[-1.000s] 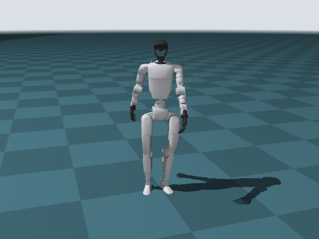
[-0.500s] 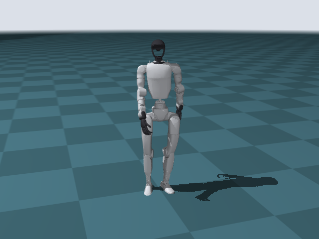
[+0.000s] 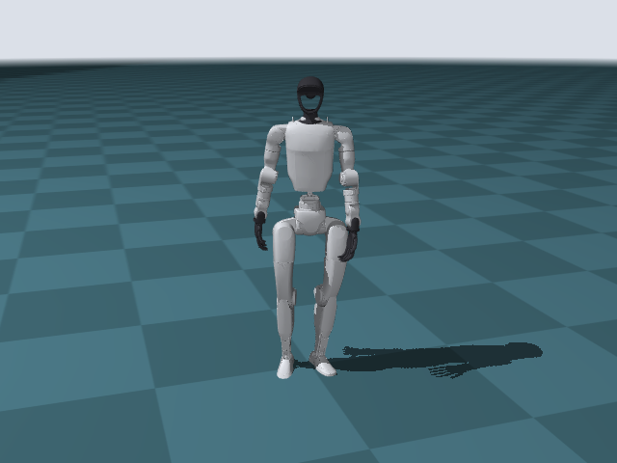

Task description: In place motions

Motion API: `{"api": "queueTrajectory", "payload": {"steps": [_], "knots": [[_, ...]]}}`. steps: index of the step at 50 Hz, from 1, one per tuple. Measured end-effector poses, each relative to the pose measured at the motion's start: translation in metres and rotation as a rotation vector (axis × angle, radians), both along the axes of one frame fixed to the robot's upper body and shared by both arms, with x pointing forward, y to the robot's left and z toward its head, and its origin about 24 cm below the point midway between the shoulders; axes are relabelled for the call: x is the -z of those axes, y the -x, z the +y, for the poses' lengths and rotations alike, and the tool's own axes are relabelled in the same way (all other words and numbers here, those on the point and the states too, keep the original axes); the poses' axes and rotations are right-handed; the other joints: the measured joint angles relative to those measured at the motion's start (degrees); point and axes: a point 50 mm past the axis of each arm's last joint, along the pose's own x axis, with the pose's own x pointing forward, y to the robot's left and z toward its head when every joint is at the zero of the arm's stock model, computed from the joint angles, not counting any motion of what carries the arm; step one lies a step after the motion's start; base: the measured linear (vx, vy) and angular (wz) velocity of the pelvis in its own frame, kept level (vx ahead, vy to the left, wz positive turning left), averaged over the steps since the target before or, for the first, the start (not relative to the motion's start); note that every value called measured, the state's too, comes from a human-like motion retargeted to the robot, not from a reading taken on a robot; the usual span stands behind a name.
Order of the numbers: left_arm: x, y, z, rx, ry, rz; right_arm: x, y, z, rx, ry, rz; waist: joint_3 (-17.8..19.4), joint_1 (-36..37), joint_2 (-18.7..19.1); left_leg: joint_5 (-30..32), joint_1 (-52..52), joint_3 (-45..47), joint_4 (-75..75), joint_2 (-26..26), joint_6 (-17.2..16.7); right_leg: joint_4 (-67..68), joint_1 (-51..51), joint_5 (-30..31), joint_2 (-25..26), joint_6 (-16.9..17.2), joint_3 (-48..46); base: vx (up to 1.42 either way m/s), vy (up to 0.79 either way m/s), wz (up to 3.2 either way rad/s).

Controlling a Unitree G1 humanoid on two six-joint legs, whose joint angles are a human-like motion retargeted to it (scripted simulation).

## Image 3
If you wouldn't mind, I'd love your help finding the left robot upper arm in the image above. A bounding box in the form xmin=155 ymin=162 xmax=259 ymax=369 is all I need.
xmin=333 ymin=125 xmax=359 ymax=187

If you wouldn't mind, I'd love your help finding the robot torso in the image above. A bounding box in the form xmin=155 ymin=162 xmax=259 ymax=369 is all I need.
xmin=285 ymin=117 xmax=335 ymax=235

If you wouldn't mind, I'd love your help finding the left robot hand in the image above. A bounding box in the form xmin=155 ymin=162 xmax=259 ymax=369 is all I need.
xmin=338 ymin=218 xmax=360 ymax=262

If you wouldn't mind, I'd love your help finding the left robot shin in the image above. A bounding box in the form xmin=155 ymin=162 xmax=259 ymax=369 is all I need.
xmin=314 ymin=297 xmax=336 ymax=359

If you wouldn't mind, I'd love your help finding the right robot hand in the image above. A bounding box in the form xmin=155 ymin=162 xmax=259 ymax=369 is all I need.
xmin=254 ymin=211 xmax=268 ymax=251

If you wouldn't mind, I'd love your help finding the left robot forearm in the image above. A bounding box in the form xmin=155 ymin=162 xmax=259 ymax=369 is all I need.
xmin=343 ymin=175 xmax=361 ymax=228

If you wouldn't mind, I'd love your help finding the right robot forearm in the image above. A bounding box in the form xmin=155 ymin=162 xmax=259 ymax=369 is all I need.
xmin=254 ymin=168 xmax=273 ymax=219

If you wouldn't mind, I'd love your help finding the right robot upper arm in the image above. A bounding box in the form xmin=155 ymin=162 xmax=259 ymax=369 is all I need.
xmin=261 ymin=124 xmax=287 ymax=184

